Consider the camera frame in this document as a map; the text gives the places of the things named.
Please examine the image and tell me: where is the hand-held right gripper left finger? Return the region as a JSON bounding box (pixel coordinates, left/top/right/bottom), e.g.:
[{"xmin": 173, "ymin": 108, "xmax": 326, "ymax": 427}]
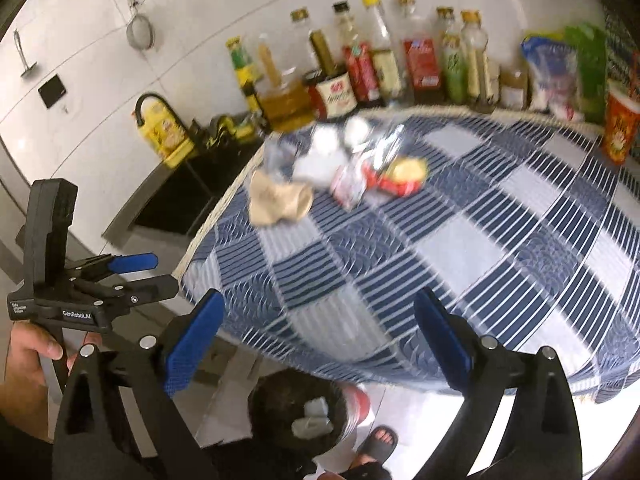
[{"xmin": 52, "ymin": 289, "xmax": 226, "ymax": 480}]

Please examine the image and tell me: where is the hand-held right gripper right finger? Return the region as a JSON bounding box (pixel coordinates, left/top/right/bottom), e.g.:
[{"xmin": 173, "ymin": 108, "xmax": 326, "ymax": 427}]
[{"xmin": 407, "ymin": 287, "xmax": 581, "ymax": 480}]

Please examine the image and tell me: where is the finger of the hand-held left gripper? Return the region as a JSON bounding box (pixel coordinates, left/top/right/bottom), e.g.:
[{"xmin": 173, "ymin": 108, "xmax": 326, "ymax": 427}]
[
  {"xmin": 67, "ymin": 254, "xmax": 159, "ymax": 281},
  {"xmin": 75, "ymin": 275, "xmax": 180, "ymax": 311}
]

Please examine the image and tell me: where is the black trash bin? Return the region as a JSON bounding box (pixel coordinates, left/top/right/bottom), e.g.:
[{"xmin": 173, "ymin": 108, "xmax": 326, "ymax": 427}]
[{"xmin": 247, "ymin": 369, "xmax": 353, "ymax": 461}]

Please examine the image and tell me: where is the brown paper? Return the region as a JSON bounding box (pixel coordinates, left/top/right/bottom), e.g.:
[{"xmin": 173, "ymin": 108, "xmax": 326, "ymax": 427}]
[{"xmin": 248, "ymin": 169, "xmax": 315, "ymax": 226}]

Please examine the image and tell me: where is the red yellow snack wrapper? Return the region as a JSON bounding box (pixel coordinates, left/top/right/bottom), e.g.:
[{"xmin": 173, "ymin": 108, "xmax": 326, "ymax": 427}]
[{"xmin": 362, "ymin": 156, "xmax": 430, "ymax": 197}]

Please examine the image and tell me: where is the clear plastic bag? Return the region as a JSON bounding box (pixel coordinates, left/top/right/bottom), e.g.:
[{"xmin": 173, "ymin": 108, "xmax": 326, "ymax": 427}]
[{"xmin": 261, "ymin": 132, "xmax": 301, "ymax": 181}]

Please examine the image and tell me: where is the white tissue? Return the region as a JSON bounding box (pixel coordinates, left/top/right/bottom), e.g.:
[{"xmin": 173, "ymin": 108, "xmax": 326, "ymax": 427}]
[{"xmin": 291, "ymin": 147, "xmax": 348, "ymax": 191}]

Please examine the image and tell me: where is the person's left forearm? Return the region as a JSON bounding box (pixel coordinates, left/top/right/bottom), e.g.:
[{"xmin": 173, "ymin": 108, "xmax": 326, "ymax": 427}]
[{"xmin": 0, "ymin": 385, "xmax": 56, "ymax": 480}]

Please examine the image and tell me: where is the person's left hand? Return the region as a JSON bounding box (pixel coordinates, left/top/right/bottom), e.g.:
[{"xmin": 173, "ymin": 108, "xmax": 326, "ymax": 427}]
[{"xmin": 5, "ymin": 322, "xmax": 88, "ymax": 396}]

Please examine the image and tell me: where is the black sink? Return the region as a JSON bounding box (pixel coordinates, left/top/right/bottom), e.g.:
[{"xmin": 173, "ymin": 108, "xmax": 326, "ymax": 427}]
[{"xmin": 132, "ymin": 130, "xmax": 266, "ymax": 238}]

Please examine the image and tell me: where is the blue checked tablecloth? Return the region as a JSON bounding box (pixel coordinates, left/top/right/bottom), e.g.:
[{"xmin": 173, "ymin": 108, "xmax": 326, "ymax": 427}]
[{"xmin": 177, "ymin": 107, "xmax": 640, "ymax": 403}]

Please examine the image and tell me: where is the red white container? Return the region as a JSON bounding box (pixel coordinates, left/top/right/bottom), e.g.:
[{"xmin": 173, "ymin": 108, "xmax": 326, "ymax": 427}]
[{"xmin": 342, "ymin": 382, "xmax": 373, "ymax": 441}]

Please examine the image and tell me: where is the black sandal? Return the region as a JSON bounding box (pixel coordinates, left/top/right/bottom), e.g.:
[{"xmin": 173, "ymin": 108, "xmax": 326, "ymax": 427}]
[
  {"xmin": 340, "ymin": 462, "xmax": 396, "ymax": 480},
  {"xmin": 350, "ymin": 425, "xmax": 401, "ymax": 466}
]

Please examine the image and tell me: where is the yellow oil jug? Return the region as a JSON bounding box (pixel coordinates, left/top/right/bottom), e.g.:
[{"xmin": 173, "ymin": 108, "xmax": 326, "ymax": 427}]
[{"xmin": 134, "ymin": 102, "xmax": 196, "ymax": 168}]

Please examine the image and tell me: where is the small white tissue wad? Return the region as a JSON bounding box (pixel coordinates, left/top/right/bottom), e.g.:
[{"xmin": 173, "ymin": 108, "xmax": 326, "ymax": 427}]
[{"xmin": 292, "ymin": 395, "xmax": 336, "ymax": 443}]

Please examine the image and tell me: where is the black faucet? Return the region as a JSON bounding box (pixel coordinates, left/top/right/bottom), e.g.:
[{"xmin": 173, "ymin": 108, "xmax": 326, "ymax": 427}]
[{"xmin": 134, "ymin": 92, "xmax": 201, "ymax": 148}]

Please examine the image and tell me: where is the yellow green sponge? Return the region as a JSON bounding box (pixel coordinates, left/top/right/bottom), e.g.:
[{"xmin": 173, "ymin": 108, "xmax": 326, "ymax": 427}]
[{"xmin": 207, "ymin": 112, "xmax": 261, "ymax": 148}]

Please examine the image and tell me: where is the glass oil jug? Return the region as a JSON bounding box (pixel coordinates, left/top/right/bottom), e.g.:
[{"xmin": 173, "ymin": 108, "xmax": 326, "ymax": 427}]
[{"xmin": 255, "ymin": 32, "xmax": 316, "ymax": 133}]

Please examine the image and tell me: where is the crumpled white paper ball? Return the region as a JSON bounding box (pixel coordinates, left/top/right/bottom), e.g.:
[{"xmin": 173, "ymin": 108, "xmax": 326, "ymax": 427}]
[
  {"xmin": 310, "ymin": 125, "xmax": 346, "ymax": 153},
  {"xmin": 345, "ymin": 116, "xmax": 372, "ymax": 153}
]

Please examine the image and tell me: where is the metal strainer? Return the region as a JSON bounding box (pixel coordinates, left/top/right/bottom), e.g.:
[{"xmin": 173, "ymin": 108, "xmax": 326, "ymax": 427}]
[{"xmin": 125, "ymin": 0, "xmax": 156, "ymax": 51}]

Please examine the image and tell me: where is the dark sauce bottle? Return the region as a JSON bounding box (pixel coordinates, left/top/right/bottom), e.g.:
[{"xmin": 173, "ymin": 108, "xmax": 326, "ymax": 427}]
[{"xmin": 302, "ymin": 30, "xmax": 358, "ymax": 122}]

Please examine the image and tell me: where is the small brown jar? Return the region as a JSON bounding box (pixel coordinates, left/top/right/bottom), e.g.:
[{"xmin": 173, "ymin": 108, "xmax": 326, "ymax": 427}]
[{"xmin": 497, "ymin": 62, "xmax": 530, "ymax": 111}]

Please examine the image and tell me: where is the gold cap green label bottle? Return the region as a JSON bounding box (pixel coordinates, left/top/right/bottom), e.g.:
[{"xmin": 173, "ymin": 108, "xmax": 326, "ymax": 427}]
[{"xmin": 434, "ymin": 6, "xmax": 471, "ymax": 106}]

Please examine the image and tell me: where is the gold cap pale bottle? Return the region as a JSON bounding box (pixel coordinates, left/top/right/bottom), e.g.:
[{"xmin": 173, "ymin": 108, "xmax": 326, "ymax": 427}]
[{"xmin": 460, "ymin": 10, "xmax": 501, "ymax": 113}]

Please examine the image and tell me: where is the yellow cap cream label bottle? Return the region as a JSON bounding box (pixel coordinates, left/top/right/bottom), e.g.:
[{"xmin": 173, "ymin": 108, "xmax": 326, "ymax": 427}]
[{"xmin": 362, "ymin": 0, "xmax": 406, "ymax": 106}]

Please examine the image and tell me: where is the gold cap red label bottle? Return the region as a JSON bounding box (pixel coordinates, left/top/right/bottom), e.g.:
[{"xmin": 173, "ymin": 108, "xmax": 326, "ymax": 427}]
[{"xmin": 395, "ymin": 0, "xmax": 446, "ymax": 106}]

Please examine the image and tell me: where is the red paper cup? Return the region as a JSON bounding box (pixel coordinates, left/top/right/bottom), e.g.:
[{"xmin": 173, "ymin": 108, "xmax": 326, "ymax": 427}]
[{"xmin": 602, "ymin": 82, "xmax": 640, "ymax": 166}]

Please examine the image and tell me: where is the black cap red label bottle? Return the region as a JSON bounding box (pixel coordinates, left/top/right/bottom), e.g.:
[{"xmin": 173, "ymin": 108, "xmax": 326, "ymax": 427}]
[{"xmin": 332, "ymin": 1, "xmax": 386, "ymax": 108}]

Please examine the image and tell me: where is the clear bottle gold cap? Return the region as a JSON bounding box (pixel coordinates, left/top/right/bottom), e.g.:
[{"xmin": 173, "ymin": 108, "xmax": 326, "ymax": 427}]
[{"xmin": 289, "ymin": 7, "xmax": 313, "ymax": 76}]

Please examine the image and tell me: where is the white blue plastic bag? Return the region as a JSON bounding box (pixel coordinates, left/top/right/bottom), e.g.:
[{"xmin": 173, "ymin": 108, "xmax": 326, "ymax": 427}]
[{"xmin": 520, "ymin": 35, "xmax": 586, "ymax": 121}]

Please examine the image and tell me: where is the green plastic bag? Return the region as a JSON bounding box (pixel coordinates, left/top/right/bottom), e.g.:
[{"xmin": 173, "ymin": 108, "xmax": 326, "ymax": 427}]
[{"xmin": 565, "ymin": 22, "xmax": 608, "ymax": 123}]

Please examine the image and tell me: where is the black wall socket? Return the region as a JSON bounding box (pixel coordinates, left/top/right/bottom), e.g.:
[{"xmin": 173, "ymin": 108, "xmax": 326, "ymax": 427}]
[{"xmin": 38, "ymin": 75, "xmax": 67, "ymax": 108}]

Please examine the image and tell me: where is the metal wall hook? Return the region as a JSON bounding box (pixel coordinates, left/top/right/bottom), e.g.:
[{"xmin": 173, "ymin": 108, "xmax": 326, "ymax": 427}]
[{"xmin": 12, "ymin": 30, "xmax": 38, "ymax": 78}]

